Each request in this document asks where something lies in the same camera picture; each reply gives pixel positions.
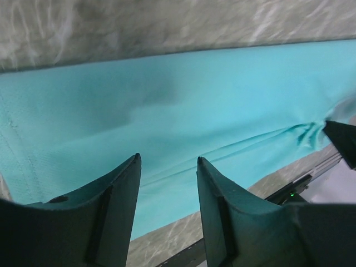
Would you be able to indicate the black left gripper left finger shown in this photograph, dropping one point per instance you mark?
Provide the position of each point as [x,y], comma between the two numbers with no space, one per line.
[90,226]

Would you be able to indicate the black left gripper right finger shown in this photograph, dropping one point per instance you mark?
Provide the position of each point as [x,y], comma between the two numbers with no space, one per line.
[242,229]

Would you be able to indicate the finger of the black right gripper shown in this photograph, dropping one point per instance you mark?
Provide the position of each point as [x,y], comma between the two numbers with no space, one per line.
[342,136]

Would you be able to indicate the turquoise t-shirt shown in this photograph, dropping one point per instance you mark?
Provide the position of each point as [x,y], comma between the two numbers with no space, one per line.
[249,111]

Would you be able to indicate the aluminium rail frame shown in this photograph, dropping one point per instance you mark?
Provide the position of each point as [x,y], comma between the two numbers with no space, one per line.
[309,166]

